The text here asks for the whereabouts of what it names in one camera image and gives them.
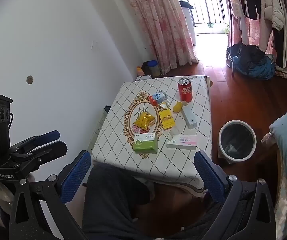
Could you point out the long white box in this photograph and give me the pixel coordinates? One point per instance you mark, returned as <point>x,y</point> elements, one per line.
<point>189,116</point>

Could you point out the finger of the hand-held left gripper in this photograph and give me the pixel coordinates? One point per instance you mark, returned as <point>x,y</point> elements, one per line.
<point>54,148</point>
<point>48,135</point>

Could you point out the pink floral curtain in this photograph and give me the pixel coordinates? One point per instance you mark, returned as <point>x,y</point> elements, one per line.
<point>163,25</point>

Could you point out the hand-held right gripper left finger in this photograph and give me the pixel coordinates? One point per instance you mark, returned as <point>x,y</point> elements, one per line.
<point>76,173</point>

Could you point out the black box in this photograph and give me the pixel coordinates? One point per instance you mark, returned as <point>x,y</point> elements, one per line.
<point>145,67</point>

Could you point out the green and white box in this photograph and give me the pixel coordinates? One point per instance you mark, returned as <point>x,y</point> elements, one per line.
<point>145,143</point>

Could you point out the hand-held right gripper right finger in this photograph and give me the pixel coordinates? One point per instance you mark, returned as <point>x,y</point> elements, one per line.
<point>208,177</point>

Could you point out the jar with blue lid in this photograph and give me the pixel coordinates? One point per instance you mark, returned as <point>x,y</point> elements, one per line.
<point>155,69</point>

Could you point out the red soda can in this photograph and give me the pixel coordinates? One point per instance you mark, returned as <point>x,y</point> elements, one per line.
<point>185,91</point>

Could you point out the white box with pink stripe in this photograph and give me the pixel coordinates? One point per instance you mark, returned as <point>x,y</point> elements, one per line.
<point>183,142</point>

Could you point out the small orange bottle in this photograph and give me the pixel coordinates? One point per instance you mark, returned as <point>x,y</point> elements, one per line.
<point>140,71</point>

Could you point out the floral cloth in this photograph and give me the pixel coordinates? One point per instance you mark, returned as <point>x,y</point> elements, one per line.
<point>283,74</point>

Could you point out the pink pillow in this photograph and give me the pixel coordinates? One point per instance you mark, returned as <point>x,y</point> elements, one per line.
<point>268,137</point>

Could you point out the balcony railing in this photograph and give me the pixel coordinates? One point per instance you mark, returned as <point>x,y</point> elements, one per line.
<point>208,7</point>

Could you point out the white round waste bin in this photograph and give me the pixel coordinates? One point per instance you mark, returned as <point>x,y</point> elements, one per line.
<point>222,152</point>

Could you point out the person's leg in dark trousers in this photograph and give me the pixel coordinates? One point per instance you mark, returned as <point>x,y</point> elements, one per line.
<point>108,200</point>
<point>203,220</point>

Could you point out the yellow snack bag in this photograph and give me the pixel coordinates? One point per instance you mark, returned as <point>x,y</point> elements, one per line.
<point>143,121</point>

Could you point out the pile of blue dark clothes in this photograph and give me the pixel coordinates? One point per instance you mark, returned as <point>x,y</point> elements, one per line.
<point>254,62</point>

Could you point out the yellow wrapper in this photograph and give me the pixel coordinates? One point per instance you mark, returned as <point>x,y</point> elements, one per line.
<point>177,107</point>

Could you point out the yellow packet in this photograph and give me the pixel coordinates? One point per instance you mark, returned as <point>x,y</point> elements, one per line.
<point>166,119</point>

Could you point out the metal clothes rack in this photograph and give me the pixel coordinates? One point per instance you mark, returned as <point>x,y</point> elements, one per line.
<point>230,60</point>

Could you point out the white appliance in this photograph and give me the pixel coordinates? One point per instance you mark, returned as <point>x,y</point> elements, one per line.
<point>190,27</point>

